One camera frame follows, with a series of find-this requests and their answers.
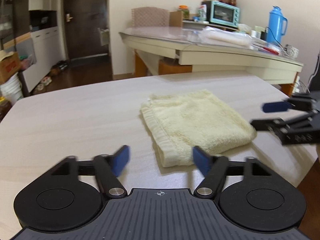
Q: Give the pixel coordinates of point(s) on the brown cardboard box red print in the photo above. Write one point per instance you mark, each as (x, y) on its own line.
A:
(8, 67)

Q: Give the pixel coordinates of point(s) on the white wall-hung pouch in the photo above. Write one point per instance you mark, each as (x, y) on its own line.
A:
(103, 36)

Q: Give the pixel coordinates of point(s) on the grey hanging tote bag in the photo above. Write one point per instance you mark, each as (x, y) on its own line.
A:
(5, 22)

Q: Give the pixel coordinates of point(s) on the cream dining table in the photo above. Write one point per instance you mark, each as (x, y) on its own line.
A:
(225, 57)

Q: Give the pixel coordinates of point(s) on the cluster of cooking oil bottles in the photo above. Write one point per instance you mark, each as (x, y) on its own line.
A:
(3, 107)

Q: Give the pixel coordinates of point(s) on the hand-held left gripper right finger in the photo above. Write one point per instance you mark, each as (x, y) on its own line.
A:
(201, 160)

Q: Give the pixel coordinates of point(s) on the brown shoe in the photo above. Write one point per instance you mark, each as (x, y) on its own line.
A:
(56, 71)

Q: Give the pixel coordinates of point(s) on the red pen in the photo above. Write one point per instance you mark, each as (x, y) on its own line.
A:
(270, 50)

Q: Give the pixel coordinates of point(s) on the pale crumpled bag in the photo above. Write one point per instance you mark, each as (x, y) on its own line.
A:
(244, 28)

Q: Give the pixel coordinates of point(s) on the white plastic bucket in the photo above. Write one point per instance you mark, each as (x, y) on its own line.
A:
(12, 90)

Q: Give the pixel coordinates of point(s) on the white patterned mug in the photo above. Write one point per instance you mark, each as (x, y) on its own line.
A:
(292, 51)

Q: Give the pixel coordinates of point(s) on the wooden shelf riser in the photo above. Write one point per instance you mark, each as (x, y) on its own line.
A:
(210, 25)

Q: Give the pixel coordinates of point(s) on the white power strip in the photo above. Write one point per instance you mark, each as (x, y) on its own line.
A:
(297, 84)

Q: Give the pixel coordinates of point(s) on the black shoe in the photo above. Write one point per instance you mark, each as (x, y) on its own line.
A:
(62, 64)

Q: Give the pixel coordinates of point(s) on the teal toaster oven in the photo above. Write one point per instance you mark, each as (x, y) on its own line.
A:
(223, 13)

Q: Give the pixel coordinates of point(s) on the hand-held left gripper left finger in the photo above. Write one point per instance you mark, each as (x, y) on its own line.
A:
(121, 160)

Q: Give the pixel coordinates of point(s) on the plain brown cardboard box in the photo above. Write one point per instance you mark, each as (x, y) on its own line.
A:
(176, 18)

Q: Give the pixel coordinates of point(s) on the white red carton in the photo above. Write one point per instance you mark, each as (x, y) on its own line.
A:
(202, 12)

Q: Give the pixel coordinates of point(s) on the green jar orange lid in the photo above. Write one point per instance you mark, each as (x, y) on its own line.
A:
(183, 12)

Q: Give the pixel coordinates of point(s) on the straw hat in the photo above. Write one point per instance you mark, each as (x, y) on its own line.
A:
(5, 55)

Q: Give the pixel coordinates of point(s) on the clear plastic bag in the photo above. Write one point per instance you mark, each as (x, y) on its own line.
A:
(225, 36)

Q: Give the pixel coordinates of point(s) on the white sneaker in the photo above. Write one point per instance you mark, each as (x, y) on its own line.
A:
(46, 80)
(39, 88)

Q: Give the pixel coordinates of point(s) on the patterned chair back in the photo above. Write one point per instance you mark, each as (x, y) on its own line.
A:
(150, 17)

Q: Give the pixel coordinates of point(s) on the blue thermos flask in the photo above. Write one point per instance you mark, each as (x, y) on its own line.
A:
(274, 26)

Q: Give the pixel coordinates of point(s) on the black charger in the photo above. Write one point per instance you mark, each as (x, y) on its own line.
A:
(264, 35)

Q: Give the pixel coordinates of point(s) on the dark wooden door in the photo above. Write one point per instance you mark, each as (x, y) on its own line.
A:
(85, 30)

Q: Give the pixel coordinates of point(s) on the cream yellow towel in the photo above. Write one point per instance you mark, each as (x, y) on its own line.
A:
(195, 122)

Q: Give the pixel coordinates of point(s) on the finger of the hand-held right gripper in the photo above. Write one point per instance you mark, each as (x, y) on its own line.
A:
(265, 125)
(275, 106)

